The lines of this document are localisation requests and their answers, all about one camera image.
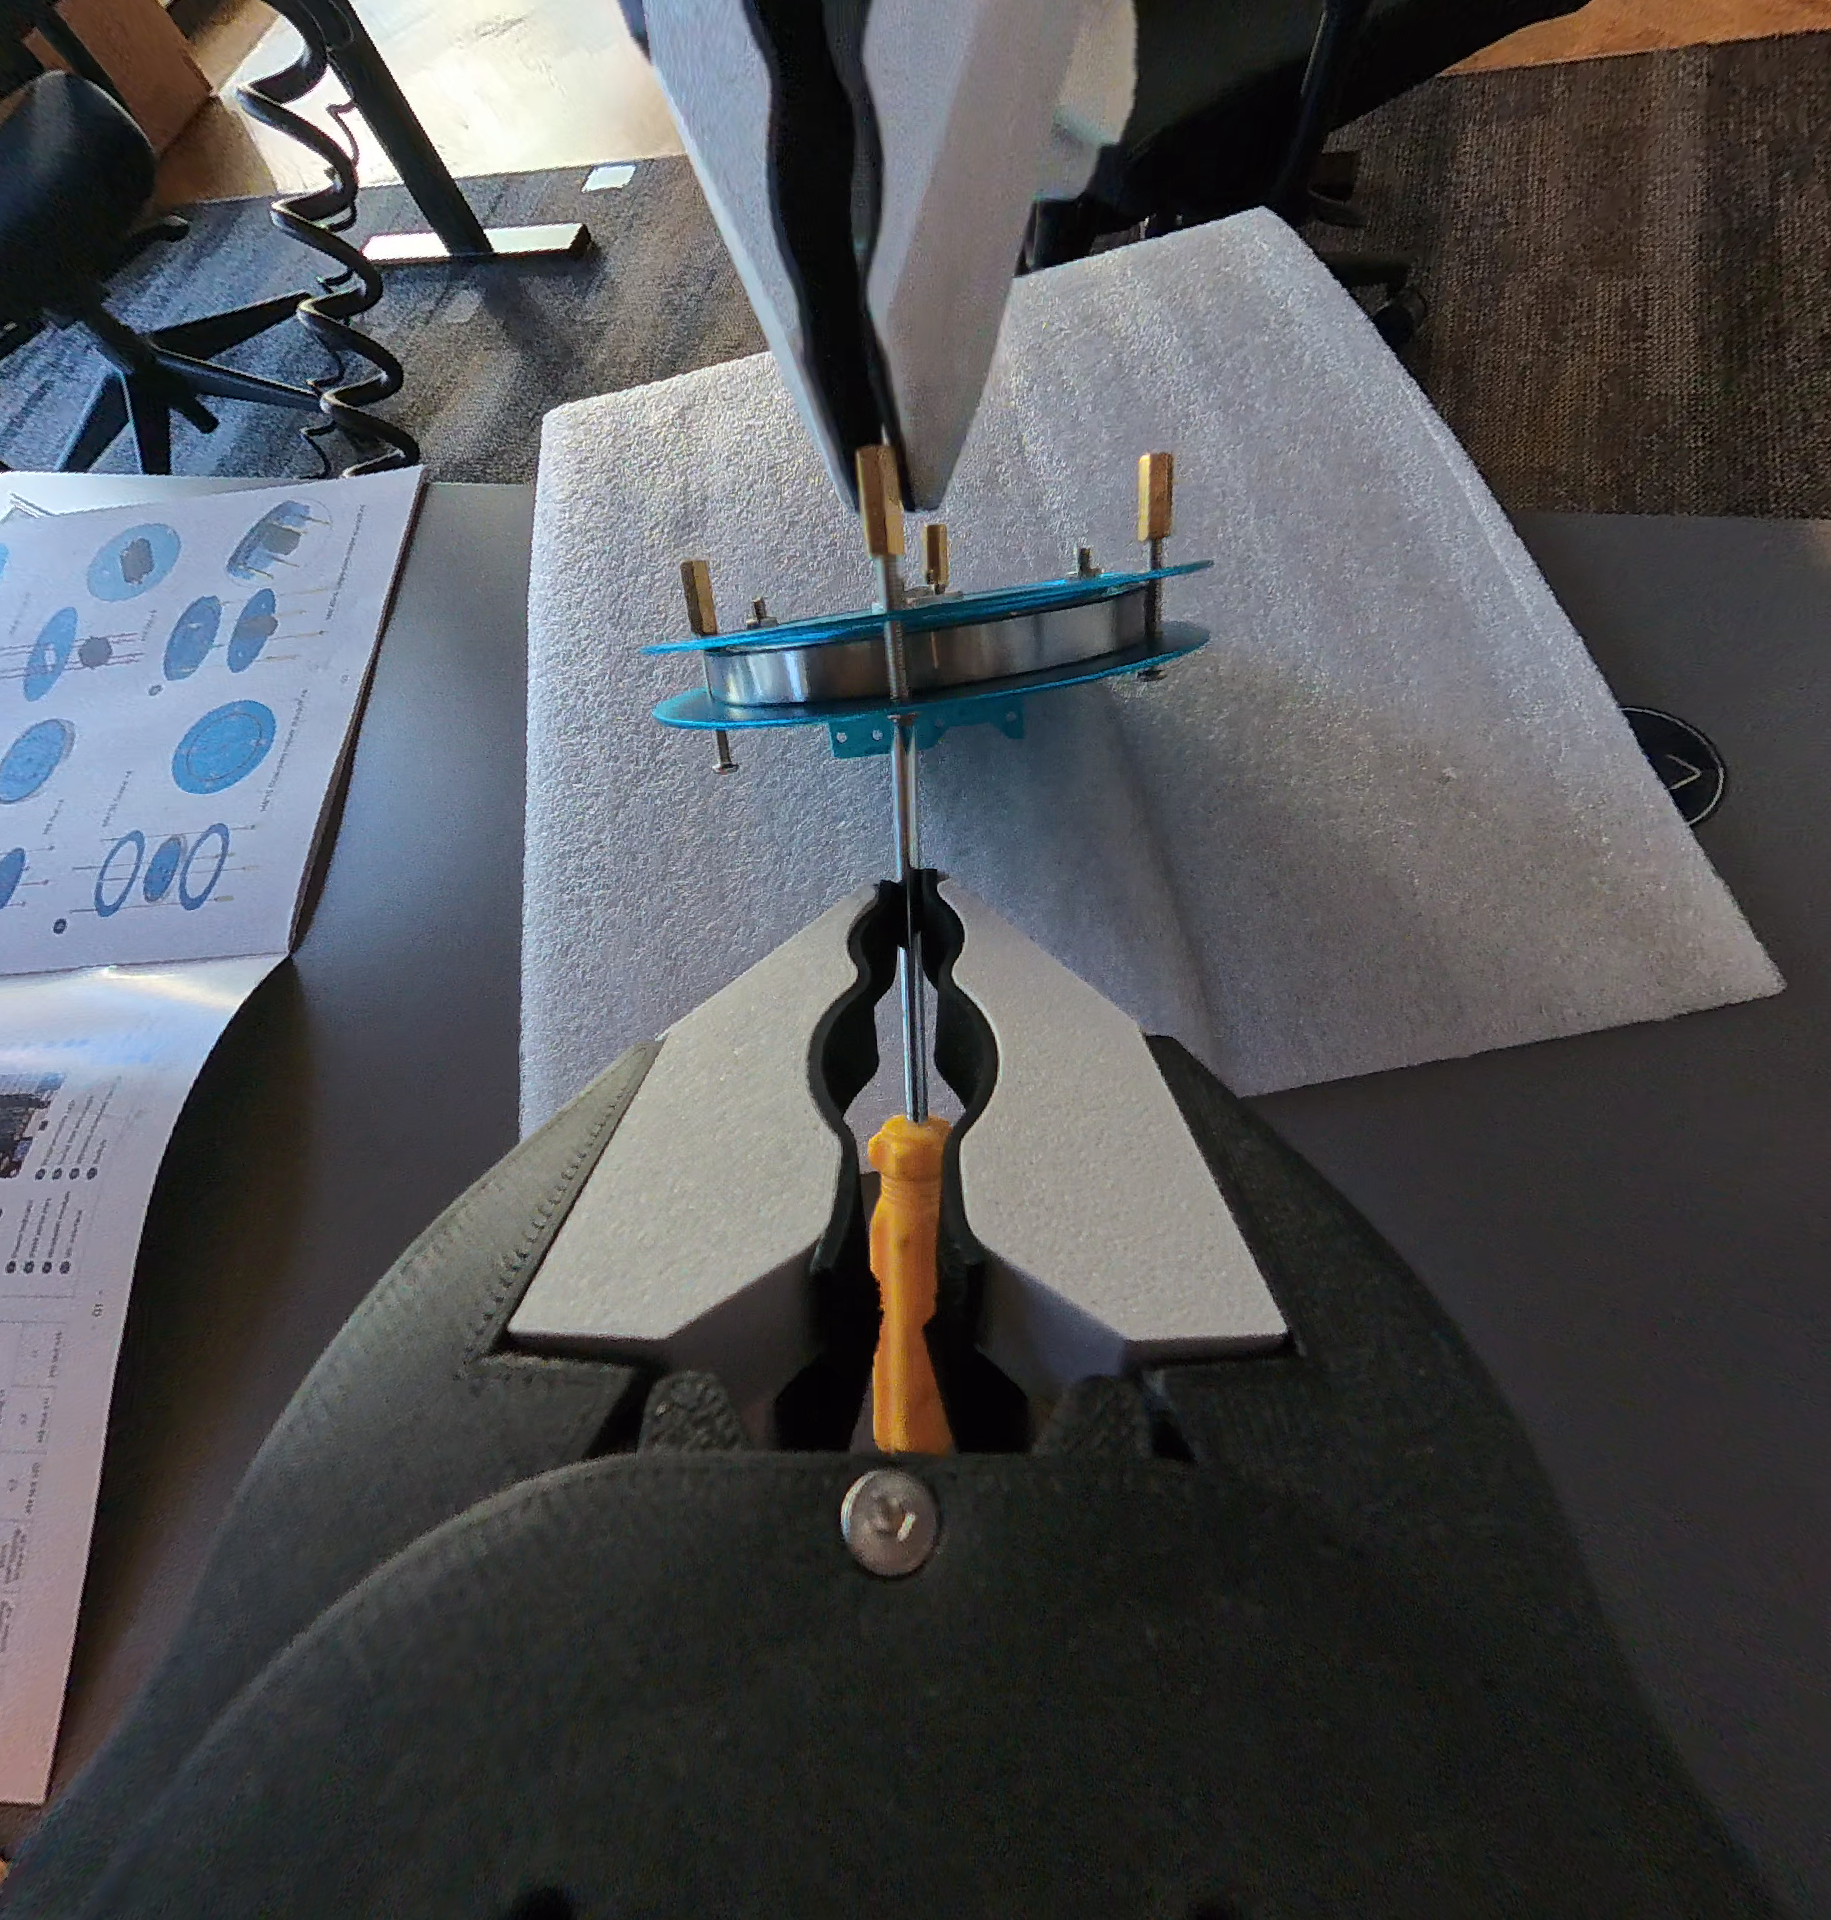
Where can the black office chair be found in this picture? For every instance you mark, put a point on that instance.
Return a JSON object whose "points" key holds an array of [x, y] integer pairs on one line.
{"points": [[1247, 91]]}

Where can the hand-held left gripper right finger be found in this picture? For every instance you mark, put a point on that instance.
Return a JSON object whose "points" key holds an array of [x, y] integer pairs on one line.
{"points": [[1111, 1201]]}

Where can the blue round metal base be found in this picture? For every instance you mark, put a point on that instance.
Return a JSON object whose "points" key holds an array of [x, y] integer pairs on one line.
{"points": [[1097, 652]]}

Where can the open instruction booklet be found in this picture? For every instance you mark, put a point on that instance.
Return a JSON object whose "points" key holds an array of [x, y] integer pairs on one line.
{"points": [[136, 751]]}

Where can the white foam sheet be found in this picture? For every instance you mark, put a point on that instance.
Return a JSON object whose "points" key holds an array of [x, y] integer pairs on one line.
{"points": [[1380, 751]]}

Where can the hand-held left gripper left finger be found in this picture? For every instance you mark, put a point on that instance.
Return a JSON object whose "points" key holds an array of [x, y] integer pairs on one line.
{"points": [[675, 1201]]}

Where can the black saddle stool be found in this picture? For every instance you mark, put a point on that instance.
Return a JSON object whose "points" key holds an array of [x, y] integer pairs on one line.
{"points": [[46, 166]]}

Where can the brown cardboard box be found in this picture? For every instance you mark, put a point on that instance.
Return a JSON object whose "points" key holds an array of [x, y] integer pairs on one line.
{"points": [[136, 61]]}

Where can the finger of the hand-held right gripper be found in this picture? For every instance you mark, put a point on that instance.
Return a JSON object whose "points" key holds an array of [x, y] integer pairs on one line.
{"points": [[721, 150], [977, 181]]}

